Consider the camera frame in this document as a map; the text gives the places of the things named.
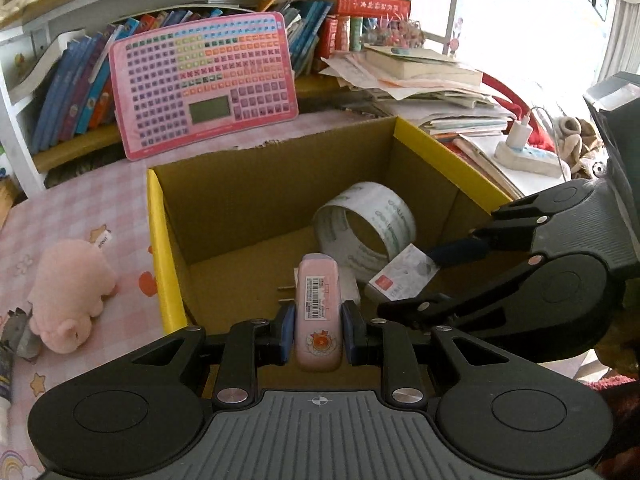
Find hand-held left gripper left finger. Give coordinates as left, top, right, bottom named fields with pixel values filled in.
left=127, top=305, right=296, bottom=408

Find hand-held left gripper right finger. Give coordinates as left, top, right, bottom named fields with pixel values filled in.
left=341, top=302, right=506, bottom=406

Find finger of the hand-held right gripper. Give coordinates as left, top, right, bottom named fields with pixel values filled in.
left=377, top=254, right=547, bottom=331
left=431, top=187, right=558, bottom=267

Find pink plastic case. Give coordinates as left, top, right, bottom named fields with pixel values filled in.
left=294, top=253, right=346, bottom=373

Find clear tape roll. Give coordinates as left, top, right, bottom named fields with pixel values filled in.
left=312, top=181, right=418, bottom=283

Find yellow cardboard box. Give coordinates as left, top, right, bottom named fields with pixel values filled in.
left=146, top=116, right=526, bottom=396

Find pink plush pig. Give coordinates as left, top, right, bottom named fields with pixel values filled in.
left=27, top=240, right=120, bottom=356

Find grey toy car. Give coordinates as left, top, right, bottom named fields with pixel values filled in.
left=0, top=307, right=41, bottom=361

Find dark tube with white cap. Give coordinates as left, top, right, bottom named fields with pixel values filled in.
left=0, top=347, right=15, bottom=446

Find white power strip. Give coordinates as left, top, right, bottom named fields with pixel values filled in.
left=495, top=142, right=563, bottom=178
left=507, top=105, right=571, bottom=181

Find brown plush toy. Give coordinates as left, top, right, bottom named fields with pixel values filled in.
left=555, top=116, right=608, bottom=178

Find dark red cloth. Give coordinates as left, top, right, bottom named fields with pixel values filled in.
left=585, top=360, right=640, bottom=480

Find stack of books and papers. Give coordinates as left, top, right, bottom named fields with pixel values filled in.
left=320, top=45, right=523, bottom=198

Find colourful paper flowers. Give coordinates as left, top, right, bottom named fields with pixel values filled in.
left=360, top=17, right=426, bottom=51

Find pink checked tablecloth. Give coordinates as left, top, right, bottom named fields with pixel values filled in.
left=0, top=107, right=396, bottom=480

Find pink toy keyboard tablet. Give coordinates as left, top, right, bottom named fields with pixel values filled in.
left=109, top=11, right=300, bottom=162

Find red books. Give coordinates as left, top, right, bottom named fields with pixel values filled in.
left=327, top=0, right=412, bottom=56

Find row of blue books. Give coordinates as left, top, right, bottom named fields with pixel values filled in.
left=30, top=0, right=333, bottom=156

